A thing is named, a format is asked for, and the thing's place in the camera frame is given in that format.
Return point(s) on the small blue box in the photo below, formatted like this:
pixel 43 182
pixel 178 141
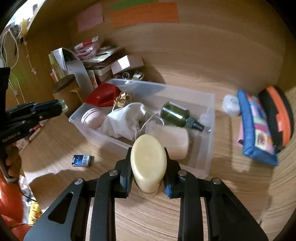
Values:
pixel 82 160

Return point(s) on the pink round ball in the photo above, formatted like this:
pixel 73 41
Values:
pixel 92 117

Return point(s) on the small white round container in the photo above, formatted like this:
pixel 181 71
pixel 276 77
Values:
pixel 231 104

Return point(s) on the cream lotion tube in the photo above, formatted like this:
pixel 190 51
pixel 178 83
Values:
pixel 148 157

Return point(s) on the green spray bottle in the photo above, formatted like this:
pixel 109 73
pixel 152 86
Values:
pixel 174 113

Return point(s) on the stack of books and papers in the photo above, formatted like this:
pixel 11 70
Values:
pixel 104 55

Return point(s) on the small white pink box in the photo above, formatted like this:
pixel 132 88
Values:
pixel 122 63

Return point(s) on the orange clothing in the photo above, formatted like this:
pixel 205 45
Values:
pixel 11 204

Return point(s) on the red fabric pouch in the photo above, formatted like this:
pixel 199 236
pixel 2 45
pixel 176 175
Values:
pixel 104 93

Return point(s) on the yellow printed packet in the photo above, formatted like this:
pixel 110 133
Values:
pixel 35 212

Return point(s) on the white curved stand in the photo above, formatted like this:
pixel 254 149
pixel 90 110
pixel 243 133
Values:
pixel 78 67

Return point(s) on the marker pens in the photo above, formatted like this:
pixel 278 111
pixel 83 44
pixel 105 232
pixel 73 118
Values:
pixel 34 134

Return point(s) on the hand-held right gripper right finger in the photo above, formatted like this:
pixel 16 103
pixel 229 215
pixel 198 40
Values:
pixel 168 188

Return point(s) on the translucent jar of cotton pads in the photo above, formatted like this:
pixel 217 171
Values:
pixel 175 141

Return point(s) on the pink red plastic packet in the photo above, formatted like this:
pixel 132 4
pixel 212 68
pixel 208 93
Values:
pixel 89 48

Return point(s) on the orange sticky note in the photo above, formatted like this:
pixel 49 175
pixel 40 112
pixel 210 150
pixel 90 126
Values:
pixel 143 15

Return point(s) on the white paper leaflet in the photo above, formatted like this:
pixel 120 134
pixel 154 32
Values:
pixel 57 56

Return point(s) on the pink sticky note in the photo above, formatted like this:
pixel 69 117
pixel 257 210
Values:
pixel 90 17

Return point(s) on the gold foil ribbon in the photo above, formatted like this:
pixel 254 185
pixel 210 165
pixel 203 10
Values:
pixel 122 98

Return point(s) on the cardboard cylinder with dark lid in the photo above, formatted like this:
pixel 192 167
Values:
pixel 64 92

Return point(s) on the green sticky note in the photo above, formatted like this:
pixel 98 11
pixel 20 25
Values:
pixel 134 4

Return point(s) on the blue zip pouch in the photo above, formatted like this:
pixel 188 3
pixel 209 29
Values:
pixel 259 129

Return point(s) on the clear plastic storage box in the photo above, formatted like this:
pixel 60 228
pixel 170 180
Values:
pixel 198 102

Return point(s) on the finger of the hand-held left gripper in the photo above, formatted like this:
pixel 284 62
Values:
pixel 48 113
pixel 39 106

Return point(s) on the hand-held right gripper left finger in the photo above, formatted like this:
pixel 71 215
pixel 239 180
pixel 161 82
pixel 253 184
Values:
pixel 126 176

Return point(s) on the green yellow boxes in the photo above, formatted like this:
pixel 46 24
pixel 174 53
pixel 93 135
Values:
pixel 56 71

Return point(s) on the black orange round case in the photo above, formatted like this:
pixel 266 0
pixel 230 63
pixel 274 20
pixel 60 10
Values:
pixel 279 111

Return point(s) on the wooden desktop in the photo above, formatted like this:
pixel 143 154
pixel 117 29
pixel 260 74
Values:
pixel 57 148

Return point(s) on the person's left hand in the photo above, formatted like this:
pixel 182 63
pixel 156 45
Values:
pixel 13 162

